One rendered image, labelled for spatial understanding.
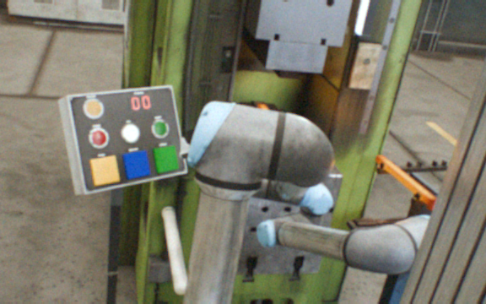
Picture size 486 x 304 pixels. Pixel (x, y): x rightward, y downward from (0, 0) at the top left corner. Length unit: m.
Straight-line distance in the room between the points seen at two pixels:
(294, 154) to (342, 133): 1.28
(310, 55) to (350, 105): 0.37
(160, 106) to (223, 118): 0.82
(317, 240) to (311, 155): 0.58
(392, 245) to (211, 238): 0.53
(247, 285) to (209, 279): 1.21
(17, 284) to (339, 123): 1.65
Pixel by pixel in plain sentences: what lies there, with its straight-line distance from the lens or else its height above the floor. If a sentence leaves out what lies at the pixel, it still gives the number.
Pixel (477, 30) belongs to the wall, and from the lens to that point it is 9.58.
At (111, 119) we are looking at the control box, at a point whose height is 1.13.
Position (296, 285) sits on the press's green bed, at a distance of 2.20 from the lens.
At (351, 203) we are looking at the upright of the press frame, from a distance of 2.32.
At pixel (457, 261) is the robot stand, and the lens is 0.63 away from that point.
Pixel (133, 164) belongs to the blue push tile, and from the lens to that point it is 1.59.
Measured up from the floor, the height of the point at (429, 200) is 0.98.
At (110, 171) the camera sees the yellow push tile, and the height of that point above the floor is 1.01.
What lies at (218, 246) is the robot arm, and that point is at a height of 1.23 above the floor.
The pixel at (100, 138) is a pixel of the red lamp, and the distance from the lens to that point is 1.56.
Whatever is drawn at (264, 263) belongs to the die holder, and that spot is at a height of 0.52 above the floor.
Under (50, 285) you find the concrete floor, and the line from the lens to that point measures 2.73.
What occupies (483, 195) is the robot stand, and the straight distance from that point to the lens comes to 0.59.
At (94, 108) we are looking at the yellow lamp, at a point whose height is 1.16.
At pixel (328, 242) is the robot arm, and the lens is 1.39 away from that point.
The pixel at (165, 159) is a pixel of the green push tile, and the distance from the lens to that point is 1.64.
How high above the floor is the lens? 1.76
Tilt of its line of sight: 25 degrees down
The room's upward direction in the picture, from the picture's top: 9 degrees clockwise
